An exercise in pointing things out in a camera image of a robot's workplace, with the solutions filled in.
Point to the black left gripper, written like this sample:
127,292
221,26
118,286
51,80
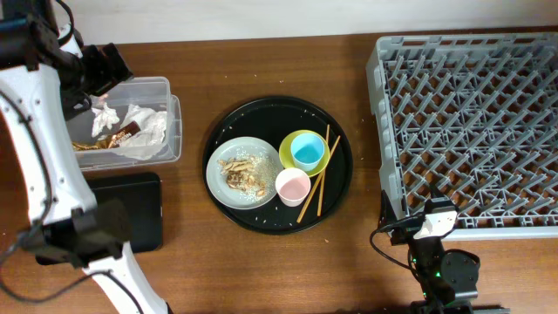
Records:
113,75

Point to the small white tissue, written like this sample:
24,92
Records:
105,117

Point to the gold brown snack wrapper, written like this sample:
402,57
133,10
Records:
111,141

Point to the light blue cup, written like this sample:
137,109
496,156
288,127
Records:
307,150

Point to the pink cup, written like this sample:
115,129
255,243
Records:
292,186

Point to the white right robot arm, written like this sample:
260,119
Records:
448,278

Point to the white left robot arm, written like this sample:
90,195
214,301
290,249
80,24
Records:
47,77

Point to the clear plastic waste bin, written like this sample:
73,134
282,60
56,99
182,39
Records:
139,93

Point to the grey dishwasher rack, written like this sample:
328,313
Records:
476,117

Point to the large crumpled white paper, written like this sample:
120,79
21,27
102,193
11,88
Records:
147,142

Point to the black rectangular tray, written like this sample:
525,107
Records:
128,210

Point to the grey plate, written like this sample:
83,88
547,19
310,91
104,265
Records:
216,182

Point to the food scraps on plate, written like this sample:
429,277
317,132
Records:
250,174

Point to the round black serving tray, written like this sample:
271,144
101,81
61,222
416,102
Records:
271,119

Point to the wooden chopstick left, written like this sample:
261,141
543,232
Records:
320,199

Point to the wooden chopstick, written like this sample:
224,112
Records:
320,199
309,198

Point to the wooden chopstick right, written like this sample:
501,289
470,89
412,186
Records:
309,198

